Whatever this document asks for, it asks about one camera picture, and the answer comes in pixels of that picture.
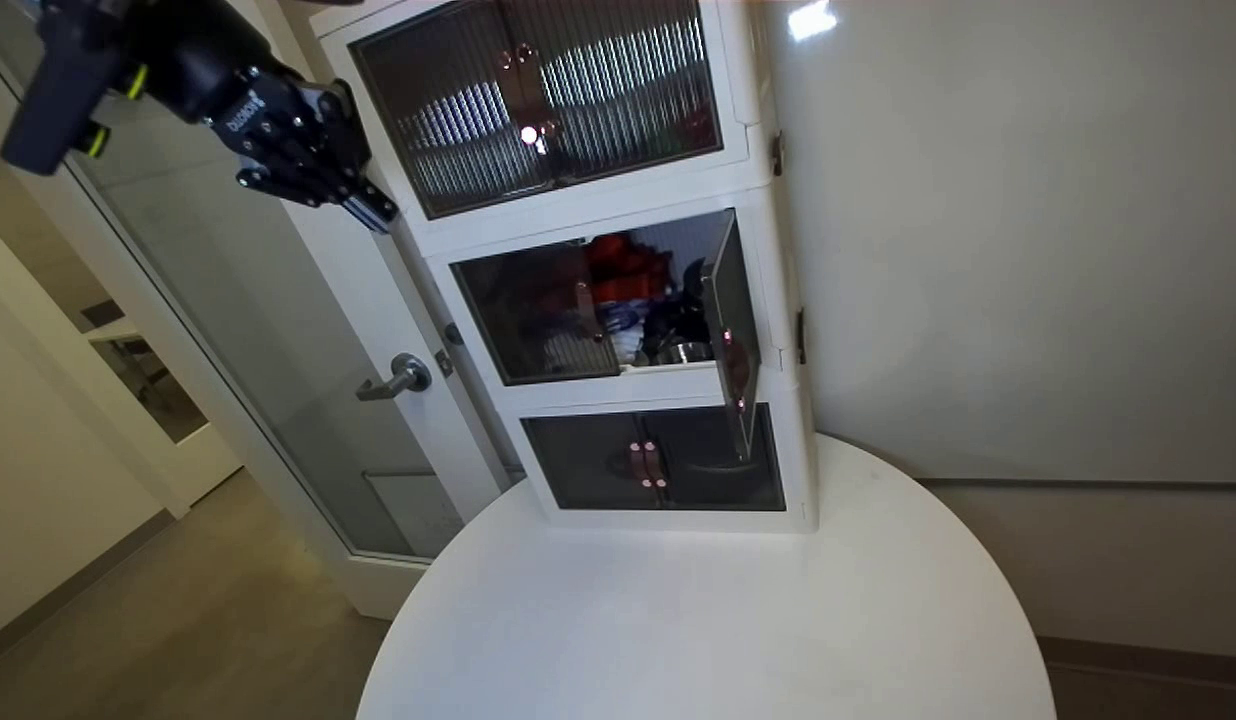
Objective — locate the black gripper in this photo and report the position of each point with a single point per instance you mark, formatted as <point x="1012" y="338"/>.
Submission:
<point x="290" y="125"/>

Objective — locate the red item inside cabinet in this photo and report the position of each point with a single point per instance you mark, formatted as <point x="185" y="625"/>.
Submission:
<point x="631" y="267"/>

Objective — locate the black item inside cabinet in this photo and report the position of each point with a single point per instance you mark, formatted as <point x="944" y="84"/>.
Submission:
<point x="680" y="320"/>

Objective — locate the white stacked plastic cabinet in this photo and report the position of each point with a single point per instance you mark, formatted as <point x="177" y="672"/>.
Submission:
<point x="778" y="243"/>

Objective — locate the white room door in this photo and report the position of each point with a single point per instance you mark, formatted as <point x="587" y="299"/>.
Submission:
<point x="379" y="292"/>

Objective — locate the silver door lock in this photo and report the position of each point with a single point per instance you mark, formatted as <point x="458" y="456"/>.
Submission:
<point x="447" y="350"/>

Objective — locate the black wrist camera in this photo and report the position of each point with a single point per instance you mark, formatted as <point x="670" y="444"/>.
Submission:
<point x="58" y="83"/>

